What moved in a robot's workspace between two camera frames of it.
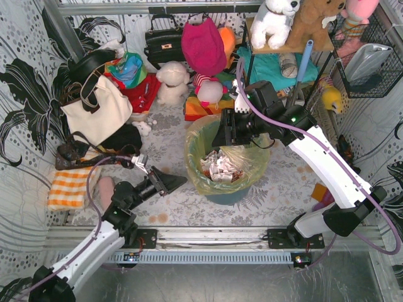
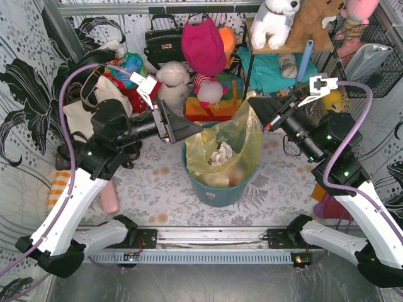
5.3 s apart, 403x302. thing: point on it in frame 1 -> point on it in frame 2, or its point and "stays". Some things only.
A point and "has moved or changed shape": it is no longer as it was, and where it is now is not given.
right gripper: [233, 128] -> [278, 113]
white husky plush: [273, 27] stays
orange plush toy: [229, 39] stays
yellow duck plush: [332, 99] stays
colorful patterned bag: [128, 72] stays
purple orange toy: [321, 194] stays
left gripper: [158, 182] -> [162, 121]
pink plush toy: [357, 13] stays
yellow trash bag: [199, 136] has moved or changed shape
